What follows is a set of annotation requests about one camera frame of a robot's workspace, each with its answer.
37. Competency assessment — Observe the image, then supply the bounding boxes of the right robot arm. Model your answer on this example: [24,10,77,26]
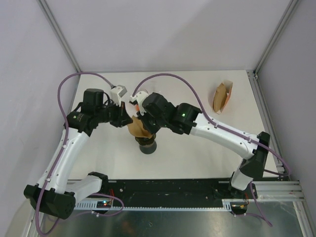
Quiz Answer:
[135,91,270,198]

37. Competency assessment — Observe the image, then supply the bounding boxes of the olive green plastic dripper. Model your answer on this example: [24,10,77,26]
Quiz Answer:
[135,134,156,146]

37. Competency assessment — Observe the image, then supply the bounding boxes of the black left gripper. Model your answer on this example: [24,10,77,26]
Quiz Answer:
[96,99,133,127]

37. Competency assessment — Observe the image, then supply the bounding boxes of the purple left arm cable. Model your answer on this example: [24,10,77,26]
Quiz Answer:
[34,72,124,235]

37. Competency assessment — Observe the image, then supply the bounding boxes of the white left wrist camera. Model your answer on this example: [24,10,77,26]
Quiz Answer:
[110,85,127,106]

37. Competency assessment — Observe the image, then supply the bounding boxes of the orange coffee filter box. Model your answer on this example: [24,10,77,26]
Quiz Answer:
[217,80,233,114]

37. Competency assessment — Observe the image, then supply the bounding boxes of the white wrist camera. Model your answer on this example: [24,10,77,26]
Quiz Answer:
[129,91,149,116]
[110,85,127,106]

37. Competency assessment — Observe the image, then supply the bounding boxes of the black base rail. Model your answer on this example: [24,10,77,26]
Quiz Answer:
[74,178,257,218]

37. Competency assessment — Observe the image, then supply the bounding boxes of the brown paper coffee filter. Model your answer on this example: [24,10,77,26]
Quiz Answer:
[127,116,153,139]

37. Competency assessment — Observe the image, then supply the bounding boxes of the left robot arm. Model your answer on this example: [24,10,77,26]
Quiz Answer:
[24,85,132,220]

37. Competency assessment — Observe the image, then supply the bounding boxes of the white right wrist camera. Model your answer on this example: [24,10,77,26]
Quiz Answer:
[129,91,149,116]

